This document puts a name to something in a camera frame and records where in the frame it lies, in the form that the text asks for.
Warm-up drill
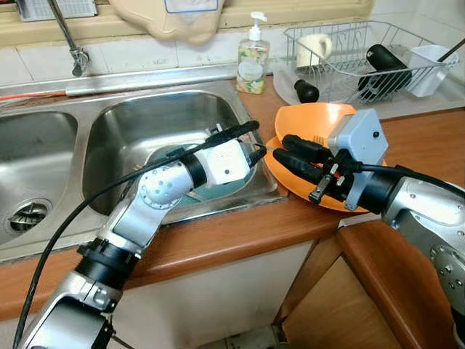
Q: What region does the teal round plate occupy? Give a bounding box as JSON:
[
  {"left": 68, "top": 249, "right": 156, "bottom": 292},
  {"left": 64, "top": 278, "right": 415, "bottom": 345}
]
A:
[{"left": 149, "top": 142, "right": 280, "bottom": 206}]

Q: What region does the steel sink faucet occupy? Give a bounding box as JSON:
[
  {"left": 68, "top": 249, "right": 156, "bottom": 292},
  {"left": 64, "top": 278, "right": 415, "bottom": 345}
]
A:
[{"left": 47, "top": 0, "right": 92, "bottom": 78}]

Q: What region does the wire dish rack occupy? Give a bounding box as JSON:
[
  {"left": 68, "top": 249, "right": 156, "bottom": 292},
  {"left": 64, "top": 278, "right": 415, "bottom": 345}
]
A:
[{"left": 283, "top": 20, "right": 460, "bottom": 104}]

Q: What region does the white slotted tray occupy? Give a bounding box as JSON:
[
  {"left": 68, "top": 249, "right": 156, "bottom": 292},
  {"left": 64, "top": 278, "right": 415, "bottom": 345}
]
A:
[{"left": 15, "top": 0, "right": 99, "bottom": 21}]

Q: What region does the brown wooden cabinet door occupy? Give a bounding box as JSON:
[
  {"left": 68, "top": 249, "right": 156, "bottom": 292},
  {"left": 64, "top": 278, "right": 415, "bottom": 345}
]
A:
[{"left": 280, "top": 233, "right": 386, "bottom": 349}]

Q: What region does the thin black utensil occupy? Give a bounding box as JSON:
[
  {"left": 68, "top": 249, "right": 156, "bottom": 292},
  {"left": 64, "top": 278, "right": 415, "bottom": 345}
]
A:
[{"left": 436, "top": 38, "right": 465, "bottom": 63}]

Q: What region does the white drain tray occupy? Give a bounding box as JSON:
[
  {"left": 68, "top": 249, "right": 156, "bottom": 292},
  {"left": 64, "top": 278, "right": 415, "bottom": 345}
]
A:
[{"left": 272, "top": 62, "right": 465, "bottom": 123}]

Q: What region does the white cabinet panel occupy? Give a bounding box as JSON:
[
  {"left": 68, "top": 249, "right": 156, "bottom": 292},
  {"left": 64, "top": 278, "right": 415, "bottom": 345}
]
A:
[{"left": 109, "top": 240, "right": 317, "bottom": 349}]

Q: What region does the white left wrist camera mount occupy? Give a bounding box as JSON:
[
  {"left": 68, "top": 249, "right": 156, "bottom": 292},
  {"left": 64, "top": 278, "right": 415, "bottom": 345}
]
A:
[{"left": 195, "top": 138, "right": 254, "bottom": 188}]

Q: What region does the small black cap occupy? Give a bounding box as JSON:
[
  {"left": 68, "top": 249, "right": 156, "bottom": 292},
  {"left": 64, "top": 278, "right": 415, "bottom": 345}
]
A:
[{"left": 294, "top": 79, "right": 320, "bottom": 104}]

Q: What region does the beige plastic board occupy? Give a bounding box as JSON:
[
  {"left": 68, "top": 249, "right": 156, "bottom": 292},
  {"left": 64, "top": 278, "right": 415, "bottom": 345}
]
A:
[{"left": 108, "top": 0, "right": 233, "bottom": 46}]

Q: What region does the black bottle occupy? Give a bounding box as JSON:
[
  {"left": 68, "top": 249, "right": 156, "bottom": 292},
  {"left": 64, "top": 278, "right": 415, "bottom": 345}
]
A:
[{"left": 357, "top": 44, "right": 413, "bottom": 101}]

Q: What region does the cream ceramic mug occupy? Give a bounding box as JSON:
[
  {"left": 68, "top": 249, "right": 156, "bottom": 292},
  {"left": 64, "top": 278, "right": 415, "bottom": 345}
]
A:
[{"left": 296, "top": 33, "right": 333, "bottom": 68}]

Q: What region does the steel sink drain strainer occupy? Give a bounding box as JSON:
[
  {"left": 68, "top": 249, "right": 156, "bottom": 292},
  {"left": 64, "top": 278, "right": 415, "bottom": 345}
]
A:
[{"left": 6, "top": 198, "right": 53, "bottom": 235}]

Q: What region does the white plastic cutlery holder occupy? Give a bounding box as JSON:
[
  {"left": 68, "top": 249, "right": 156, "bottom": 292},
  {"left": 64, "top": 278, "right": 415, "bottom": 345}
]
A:
[{"left": 407, "top": 45, "right": 451, "bottom": 98}]

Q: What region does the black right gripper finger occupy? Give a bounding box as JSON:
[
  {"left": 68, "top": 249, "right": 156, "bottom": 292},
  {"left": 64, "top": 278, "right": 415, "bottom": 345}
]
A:
[
  {"left": 272, "top": 149, "right": 328, "bottom": 184},
  {"left": 282, "top": 135, "right": 333, "bottom": 162}
]

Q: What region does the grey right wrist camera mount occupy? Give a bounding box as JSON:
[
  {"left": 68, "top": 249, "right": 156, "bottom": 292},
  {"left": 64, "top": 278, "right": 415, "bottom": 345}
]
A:
[{"left": 328, "top": 109, "right": 388, "bottom": 212}]

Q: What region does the stainless steel double sink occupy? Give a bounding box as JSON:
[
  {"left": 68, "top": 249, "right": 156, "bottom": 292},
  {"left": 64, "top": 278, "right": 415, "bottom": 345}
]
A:
[{"left": 0, "top": 79, "right": 288, "bottom": 264}]

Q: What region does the clear soap pump bottle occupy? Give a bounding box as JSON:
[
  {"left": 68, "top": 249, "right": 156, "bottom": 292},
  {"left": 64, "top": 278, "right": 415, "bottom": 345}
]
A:
[{"left": 236, "top": 11, "right": 271, "bottom": 95}]

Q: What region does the thin orange cable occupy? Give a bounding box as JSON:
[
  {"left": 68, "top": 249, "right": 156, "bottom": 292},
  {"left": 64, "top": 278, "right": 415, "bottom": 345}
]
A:
[{"left": 0, "top": 91, "right": 66, "bottom": 103}]

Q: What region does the beige window ledge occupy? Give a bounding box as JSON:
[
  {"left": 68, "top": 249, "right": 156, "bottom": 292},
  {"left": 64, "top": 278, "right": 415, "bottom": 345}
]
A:
[{"left": 0, "top": 11, "right": 375, "bottom": 48}]

